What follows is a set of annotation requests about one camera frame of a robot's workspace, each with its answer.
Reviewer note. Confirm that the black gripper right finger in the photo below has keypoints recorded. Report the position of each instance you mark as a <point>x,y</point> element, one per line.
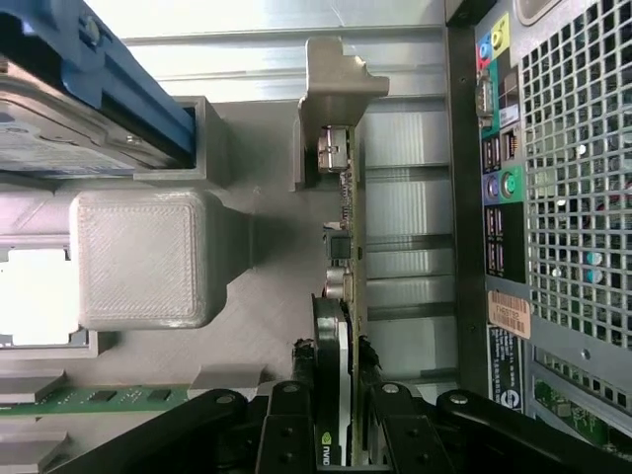
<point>400,429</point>

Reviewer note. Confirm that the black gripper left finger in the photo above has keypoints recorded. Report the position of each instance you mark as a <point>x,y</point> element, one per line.
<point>289,424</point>

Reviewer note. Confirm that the green RAM stick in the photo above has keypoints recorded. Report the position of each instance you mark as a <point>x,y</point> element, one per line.
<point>99,397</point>

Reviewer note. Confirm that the grey printed parts rack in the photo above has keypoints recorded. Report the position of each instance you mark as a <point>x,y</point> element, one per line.
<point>138,257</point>

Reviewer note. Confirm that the silver CPU chip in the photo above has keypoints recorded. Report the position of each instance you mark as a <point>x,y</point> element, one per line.
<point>34,296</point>

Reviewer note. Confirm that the open black PC case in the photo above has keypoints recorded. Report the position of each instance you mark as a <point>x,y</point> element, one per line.
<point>568,148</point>

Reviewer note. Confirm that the hard disk with blue caddy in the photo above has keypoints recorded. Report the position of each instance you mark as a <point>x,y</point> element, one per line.
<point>74,123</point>

